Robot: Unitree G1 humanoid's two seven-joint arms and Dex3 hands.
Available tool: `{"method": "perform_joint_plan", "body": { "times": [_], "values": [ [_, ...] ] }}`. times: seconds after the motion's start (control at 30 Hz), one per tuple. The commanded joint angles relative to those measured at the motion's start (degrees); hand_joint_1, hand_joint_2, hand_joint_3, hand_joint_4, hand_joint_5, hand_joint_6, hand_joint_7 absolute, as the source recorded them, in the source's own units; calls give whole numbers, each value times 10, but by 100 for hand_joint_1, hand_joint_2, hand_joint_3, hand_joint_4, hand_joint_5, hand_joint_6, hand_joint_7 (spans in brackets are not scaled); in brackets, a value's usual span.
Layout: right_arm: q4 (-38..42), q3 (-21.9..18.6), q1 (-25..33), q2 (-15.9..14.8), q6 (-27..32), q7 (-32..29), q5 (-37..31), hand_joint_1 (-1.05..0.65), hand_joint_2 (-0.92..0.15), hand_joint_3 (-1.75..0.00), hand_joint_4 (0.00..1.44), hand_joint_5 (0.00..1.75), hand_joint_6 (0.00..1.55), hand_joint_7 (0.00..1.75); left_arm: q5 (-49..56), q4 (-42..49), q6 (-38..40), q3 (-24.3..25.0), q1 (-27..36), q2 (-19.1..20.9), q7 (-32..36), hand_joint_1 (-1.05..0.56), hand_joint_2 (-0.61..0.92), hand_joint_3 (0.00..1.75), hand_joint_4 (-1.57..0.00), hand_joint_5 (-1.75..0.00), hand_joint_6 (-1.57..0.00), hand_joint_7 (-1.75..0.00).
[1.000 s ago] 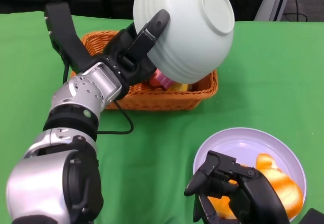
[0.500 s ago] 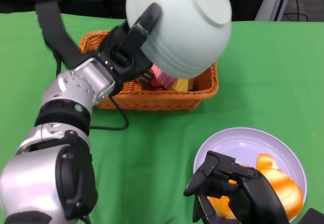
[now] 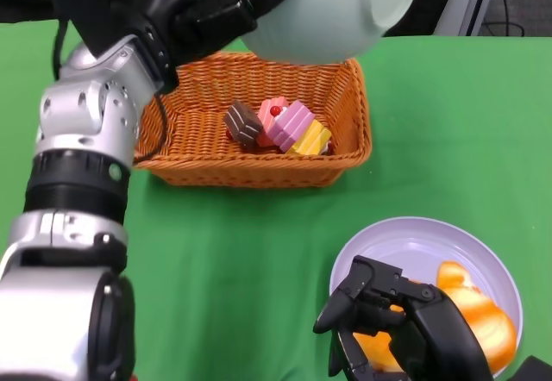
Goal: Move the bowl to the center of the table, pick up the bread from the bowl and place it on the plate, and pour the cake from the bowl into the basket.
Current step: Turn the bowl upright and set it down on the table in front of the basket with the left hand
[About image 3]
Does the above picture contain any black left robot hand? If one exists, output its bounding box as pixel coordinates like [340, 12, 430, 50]
[146, 0, 304, 66]

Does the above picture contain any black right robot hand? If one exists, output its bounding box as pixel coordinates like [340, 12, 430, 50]
[313, 254, 495, 381]

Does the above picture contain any orange white pumpkin bread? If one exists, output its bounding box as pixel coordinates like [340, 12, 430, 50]
[436, 260, 518, 374]

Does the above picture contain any plain orange bread ring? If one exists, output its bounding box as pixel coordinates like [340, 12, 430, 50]
[353, 303, 409, 372]

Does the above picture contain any chocolate striped cake slice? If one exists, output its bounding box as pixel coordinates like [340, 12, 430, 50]
[223, 99, 264, 149]

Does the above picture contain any pink cake slice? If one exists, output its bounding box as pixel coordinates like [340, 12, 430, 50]
[256, 96, 290, 148]

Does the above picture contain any grey round bowl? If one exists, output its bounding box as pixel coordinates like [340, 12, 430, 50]
[223, 0, 426, 66]

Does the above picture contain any magenta striped cake slice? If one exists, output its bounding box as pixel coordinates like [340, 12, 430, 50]
[272, 99, 317, 153]

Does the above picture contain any yellow cake piece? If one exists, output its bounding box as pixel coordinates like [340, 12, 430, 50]
[286, 118, 333, 157]

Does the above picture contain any white round plate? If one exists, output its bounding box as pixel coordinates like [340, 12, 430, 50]
[329, 215, 524, 380]

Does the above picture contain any orange wicker basket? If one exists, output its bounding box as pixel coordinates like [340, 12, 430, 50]
[133, 51, 373, 189]

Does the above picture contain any green tablecloth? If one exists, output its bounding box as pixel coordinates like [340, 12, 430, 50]
[0, 21, 552, 381]

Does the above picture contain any grey metal stand leg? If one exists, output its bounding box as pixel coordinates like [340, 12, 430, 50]
[435, 0, 504, 37]

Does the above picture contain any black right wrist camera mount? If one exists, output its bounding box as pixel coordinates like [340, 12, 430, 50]
[504, 354, 552, 381]

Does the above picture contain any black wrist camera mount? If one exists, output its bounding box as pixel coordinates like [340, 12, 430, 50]
[42, 0, 173, 54]
[504, 354, 552, 381]

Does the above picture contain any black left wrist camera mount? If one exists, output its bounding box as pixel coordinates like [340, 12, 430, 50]
[42, 0, 173, 54]

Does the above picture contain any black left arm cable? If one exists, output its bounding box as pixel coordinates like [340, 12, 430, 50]
[51, 18, 170, 166]

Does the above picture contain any black floor cable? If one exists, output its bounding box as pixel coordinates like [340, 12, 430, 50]
[482, 0, 527, 38]

